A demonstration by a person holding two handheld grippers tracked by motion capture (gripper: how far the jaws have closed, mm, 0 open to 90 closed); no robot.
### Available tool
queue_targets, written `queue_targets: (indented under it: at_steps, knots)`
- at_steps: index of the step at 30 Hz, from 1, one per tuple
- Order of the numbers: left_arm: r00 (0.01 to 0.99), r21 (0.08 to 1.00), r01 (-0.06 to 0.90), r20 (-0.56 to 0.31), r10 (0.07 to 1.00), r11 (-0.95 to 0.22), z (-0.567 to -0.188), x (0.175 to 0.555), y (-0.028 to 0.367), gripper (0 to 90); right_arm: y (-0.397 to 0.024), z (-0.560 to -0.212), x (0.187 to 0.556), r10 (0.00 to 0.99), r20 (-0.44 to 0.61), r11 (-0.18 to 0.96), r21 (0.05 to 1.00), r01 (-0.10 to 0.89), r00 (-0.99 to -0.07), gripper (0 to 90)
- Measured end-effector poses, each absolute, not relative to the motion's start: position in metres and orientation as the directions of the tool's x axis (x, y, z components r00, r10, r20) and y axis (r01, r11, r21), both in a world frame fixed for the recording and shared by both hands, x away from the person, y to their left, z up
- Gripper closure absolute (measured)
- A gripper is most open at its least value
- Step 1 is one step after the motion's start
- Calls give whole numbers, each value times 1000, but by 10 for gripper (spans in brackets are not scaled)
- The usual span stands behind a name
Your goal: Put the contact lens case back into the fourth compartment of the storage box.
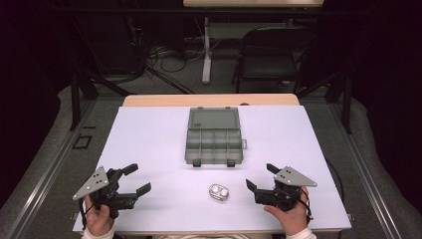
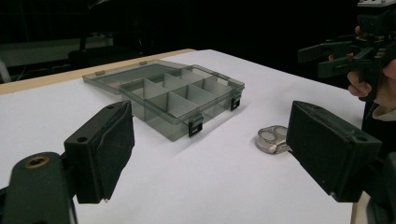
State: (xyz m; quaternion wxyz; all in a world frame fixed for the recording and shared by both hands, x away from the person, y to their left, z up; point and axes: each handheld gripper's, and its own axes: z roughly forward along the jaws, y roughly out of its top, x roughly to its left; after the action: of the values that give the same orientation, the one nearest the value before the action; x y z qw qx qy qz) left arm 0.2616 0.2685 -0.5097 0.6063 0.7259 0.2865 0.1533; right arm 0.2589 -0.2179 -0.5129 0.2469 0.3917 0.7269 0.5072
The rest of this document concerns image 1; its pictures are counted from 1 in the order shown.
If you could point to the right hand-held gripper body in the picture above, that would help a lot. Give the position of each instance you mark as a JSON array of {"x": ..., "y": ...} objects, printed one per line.
[{"x": 292, "y": 177}]

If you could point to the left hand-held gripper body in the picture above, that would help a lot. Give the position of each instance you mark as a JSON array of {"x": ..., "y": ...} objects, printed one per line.
[{"x": 93, "y": 182}]

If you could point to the grey plastic organizer box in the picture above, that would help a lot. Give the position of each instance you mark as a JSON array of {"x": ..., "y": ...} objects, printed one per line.
[{"x": 214, "y": 139}]

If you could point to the person's left hand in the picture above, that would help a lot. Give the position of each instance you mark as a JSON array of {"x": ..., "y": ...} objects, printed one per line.
[{"x": 99, "y": 220}]

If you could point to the person's right hand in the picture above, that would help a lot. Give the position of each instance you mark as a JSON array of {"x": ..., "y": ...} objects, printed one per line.
[{"x": 293, "y": 220}]

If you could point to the white table cover sheet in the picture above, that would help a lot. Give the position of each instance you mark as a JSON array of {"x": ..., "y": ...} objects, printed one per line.
[{"x": 159, "y": 139}]

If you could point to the black metal stand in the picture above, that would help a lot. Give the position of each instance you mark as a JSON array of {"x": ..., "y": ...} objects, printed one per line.
[
  {"x": 75, "y": 99},
  {"x": 346, "y": 106}
]

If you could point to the wooden table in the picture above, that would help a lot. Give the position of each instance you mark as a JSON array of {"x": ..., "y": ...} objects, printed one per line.
[{"x": 199, "y": 99}]

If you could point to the black folding chair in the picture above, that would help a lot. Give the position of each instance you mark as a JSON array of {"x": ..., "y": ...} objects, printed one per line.
[{"x": 268, "y": 66}]

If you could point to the white desk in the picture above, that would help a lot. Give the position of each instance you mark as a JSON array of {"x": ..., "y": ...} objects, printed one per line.
[{"x": 252, "y": 3}]

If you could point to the aluminium floor rail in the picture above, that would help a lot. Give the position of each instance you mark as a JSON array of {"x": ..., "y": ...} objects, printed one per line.
[
  {"x": 50, "y": 172},
  {"x": 364, "y": 172}
]

